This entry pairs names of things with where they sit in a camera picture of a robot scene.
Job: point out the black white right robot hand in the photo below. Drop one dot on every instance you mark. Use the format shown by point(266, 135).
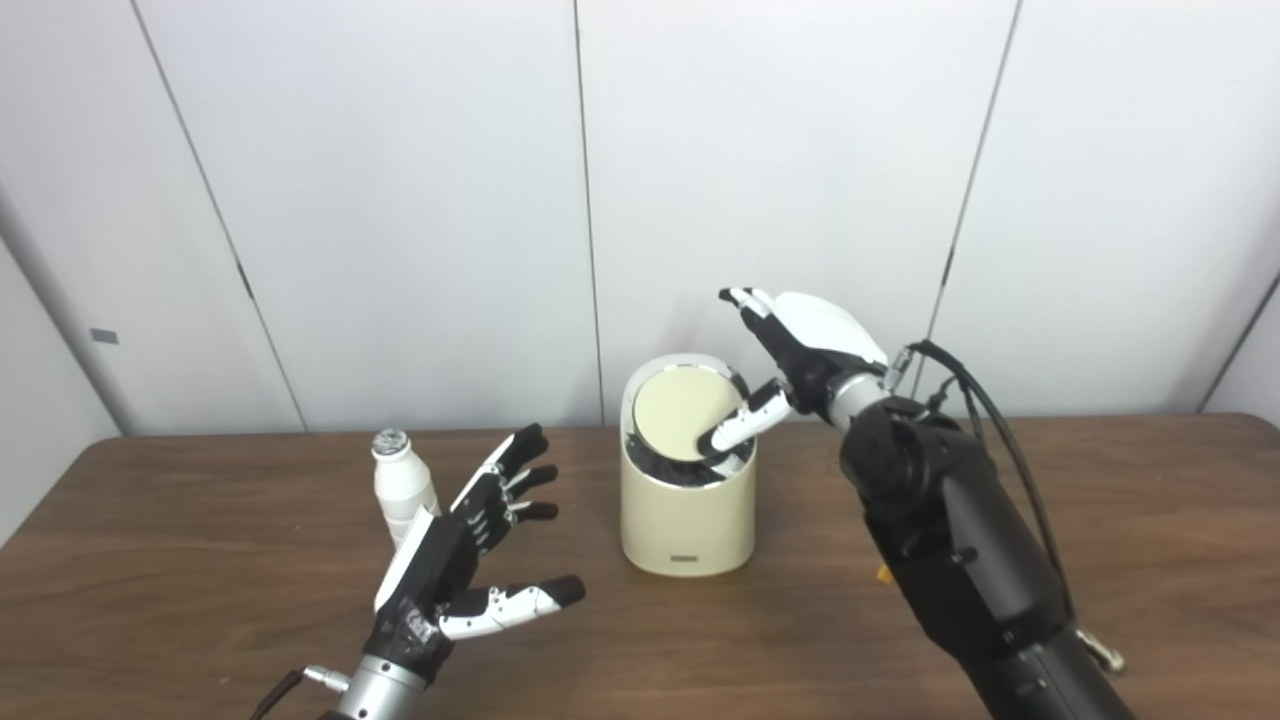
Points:
point(815, 335)

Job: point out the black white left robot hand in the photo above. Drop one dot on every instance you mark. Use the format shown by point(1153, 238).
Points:
point(435, 570)

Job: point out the small white plastic bottle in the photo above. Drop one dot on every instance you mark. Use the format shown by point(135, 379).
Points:
point(400, 490)

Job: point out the cream round bin lid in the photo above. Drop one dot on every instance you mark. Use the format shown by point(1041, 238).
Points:
point(675, 410)

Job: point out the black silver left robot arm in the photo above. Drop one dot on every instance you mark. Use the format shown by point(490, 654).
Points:
point(385, 690)

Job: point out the black bin liner bag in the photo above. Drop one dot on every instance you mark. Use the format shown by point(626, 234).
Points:
point(665, 470)

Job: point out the cream-colored bin body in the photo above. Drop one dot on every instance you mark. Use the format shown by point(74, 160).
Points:
point(688, 525)

